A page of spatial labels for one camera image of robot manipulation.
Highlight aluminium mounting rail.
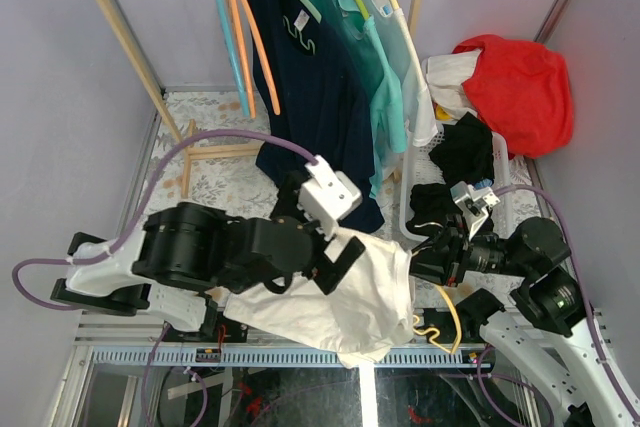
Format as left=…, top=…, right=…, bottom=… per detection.
left=74, top=307, right=566, bottom=346

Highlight red cloth pile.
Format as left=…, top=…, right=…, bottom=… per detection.
left=453, top=34, right=574, bottom=159

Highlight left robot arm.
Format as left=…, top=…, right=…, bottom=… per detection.
left=51, top=172, right=365, bottom=342

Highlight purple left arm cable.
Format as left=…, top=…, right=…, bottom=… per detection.
left=10, top=128, right=319, bottom=311

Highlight white laundry basket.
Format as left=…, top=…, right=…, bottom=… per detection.
left=399, top=121, right=515, bottom=242

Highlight cream white hanger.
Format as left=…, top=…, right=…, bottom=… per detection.
left=363, top=0, right=427, bottom=94

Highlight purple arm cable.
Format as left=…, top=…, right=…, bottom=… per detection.
left=492, top=184, right=640, bottom=423
left=10, top=128, right=319, bottom=311

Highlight white crumpled cloth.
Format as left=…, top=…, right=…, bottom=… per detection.
left=421, top=49, right=481, bottom=121

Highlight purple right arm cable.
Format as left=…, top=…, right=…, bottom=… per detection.
left=492, top=184, right=640, bottom=423

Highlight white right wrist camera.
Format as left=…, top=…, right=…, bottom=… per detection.
left=450, top=182, right=500, bottom=240

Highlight teal hanging shirt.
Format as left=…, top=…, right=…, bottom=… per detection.
left=309, top=0, right=407, bottom=198

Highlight light blue hanging shirt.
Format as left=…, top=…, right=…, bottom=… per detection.
left=362, top=0, right=438, bottom=147

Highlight orange plastic hanger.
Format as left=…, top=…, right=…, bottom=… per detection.
left=227, top=0, right=256, bottom=119
left=239, top=0, right=281, bottom=115

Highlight black clothes in basket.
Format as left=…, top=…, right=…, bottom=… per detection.
left=406, top=113, right=495, bottom=236

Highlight pale yellow wavy hanger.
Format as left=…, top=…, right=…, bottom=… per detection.
left=412, top=220, right=464, bottom=356

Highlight blue plastic hanger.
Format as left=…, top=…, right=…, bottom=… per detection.
left=215, top=0, right=250, bottom=116

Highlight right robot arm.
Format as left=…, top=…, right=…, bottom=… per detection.
left=410, top=216, right=639, bottom=426

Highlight white t shirt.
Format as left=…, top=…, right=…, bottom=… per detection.
left=223, top=228, right=413, bottom=368

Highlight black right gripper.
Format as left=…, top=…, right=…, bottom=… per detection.
left=394, top=212, right=533, bottom=285

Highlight floral table cloth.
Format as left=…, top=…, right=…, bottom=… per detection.
left=143, top=91, right=544, bottom=308

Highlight navy blue hanging shirt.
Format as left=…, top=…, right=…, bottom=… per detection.
left=248, top=0, right=384, bottom=233

